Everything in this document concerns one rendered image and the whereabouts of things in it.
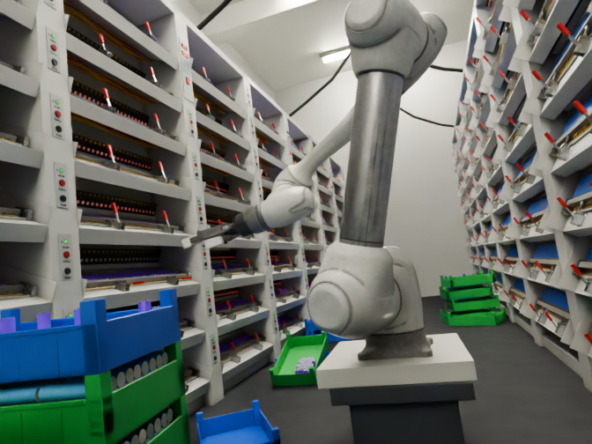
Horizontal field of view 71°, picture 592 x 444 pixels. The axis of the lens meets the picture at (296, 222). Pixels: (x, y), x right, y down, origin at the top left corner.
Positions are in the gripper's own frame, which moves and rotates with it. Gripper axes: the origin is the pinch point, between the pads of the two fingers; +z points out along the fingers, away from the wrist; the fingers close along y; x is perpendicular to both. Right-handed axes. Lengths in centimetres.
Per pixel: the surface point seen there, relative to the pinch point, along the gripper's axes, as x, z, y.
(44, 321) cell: -18, -11, -71
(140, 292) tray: -9.0, 20.8, -6.6
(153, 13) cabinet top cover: 109, 4, 27
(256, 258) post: 2, 23, 100
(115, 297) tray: -9.6, 21.2, -17.5
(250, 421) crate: -60, 4, 8
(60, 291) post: -6.2, 20.1, -37.3
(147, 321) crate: -24, -31, -73
